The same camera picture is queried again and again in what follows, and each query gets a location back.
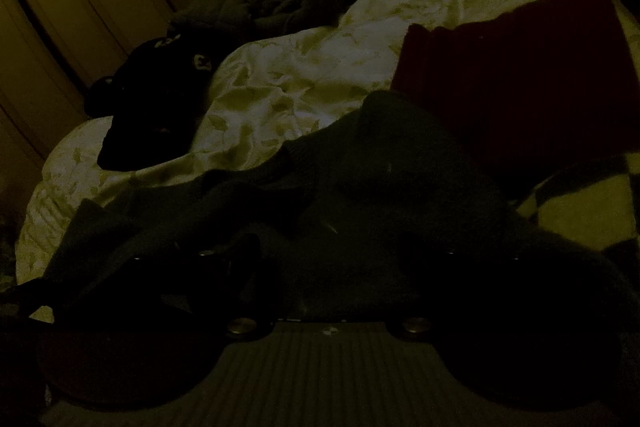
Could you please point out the checkered blanket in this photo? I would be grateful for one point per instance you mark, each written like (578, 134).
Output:
(585, 207)

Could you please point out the dark green sweater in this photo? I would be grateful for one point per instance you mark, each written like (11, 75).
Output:
(380, 187)

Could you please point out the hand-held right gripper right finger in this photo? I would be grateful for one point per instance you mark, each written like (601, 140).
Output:
(440, 287)

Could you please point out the white floral duvet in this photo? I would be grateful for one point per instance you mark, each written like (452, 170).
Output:
(300, 72)

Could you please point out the dark red folded garment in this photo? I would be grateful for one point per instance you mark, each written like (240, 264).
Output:
(520, 77)

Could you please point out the black garment with white print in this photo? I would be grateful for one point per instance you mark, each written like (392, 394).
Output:
(150, 107)

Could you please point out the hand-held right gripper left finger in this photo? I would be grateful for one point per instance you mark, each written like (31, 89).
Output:
(220, 277)

